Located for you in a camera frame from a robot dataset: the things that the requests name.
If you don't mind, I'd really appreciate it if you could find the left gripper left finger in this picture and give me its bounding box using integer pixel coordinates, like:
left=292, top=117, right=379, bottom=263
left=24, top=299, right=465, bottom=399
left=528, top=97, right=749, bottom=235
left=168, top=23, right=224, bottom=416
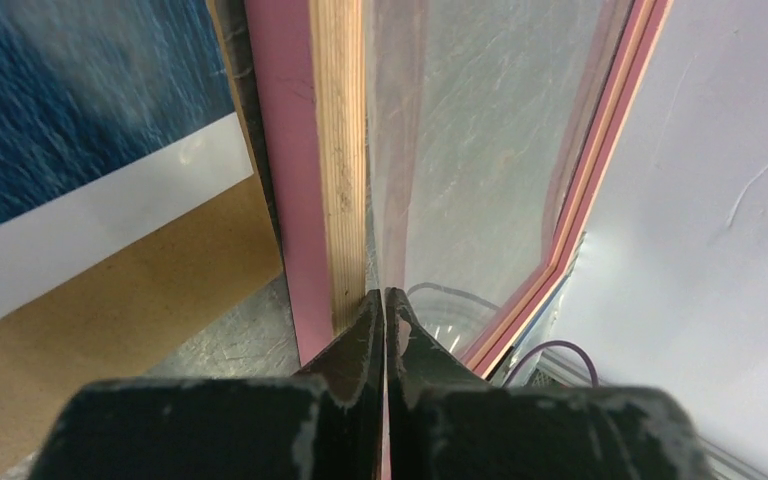
left=30, top=290, right=384, bottom=479

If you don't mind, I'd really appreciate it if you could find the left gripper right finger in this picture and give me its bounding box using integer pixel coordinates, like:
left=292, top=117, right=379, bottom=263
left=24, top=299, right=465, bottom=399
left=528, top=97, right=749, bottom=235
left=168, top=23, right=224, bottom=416
left=385, top=288, right=714, bottom=479

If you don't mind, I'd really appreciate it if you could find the clear acrylic sheet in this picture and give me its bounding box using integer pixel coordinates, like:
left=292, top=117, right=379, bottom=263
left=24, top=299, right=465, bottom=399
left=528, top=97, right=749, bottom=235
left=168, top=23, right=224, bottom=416
left=368, top=1, right=633, bottom=357

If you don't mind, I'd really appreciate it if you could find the pink wooden picture frame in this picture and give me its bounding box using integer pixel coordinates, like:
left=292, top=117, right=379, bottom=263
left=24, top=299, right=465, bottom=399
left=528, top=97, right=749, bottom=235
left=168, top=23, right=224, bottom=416
left=245, top=1, right=671, bottom=377

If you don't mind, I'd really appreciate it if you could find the landscape photo print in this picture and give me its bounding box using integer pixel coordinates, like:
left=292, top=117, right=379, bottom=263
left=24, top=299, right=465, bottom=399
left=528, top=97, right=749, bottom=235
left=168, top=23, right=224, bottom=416
left=0, top=1, right=253, bottom=319

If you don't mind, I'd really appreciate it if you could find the brown backing board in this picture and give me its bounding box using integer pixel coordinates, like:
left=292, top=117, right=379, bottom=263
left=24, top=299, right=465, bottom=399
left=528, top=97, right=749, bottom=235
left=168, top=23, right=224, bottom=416
left=0, top=1, right=280, bottom=475

